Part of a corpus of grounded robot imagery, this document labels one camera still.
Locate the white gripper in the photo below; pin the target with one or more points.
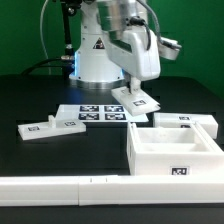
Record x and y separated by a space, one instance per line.
131 54

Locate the white cabinet door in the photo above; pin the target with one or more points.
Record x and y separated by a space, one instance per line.
136 104
53 127

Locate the white cabinet body box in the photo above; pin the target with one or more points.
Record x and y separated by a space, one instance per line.
172 151

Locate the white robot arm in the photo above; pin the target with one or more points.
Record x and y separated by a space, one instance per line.
92 67

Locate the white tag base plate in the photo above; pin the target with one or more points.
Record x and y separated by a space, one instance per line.
98 113

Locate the white front fence rail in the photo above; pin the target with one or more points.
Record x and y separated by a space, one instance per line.
114 190

